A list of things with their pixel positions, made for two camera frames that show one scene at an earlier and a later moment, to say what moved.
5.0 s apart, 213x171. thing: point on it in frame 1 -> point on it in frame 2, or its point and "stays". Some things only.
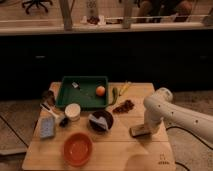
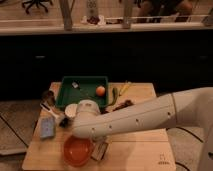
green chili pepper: (115, 92) stays
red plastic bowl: (77, 149) stays
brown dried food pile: (124, 107) stays
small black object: (64, 122) stays
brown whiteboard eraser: (140, 131) -> (99, 150)
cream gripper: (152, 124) -> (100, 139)
